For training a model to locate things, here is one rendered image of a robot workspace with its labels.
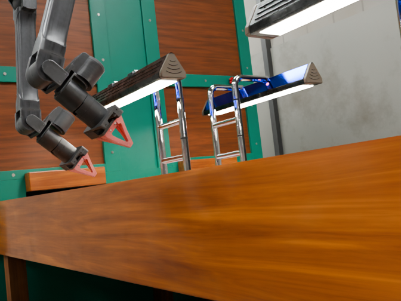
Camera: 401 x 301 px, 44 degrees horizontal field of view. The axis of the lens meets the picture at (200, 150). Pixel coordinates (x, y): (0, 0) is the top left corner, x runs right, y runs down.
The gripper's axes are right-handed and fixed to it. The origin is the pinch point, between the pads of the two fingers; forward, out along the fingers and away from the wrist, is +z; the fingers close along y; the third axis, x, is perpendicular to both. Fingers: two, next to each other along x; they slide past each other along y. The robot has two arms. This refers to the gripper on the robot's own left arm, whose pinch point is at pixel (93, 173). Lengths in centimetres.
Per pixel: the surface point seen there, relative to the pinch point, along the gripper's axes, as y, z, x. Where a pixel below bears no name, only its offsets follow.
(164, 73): -32.9, -8.9, -24.3
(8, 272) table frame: 34.5, 4.8, 35.5
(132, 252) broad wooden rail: -64, -4, 27
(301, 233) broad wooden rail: -106, -7, 23
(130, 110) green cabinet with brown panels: 46, 11, -47
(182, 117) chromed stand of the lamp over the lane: -11.2, 11.0, -29.8
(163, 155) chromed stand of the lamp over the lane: 3.8, 18.1, -21.6
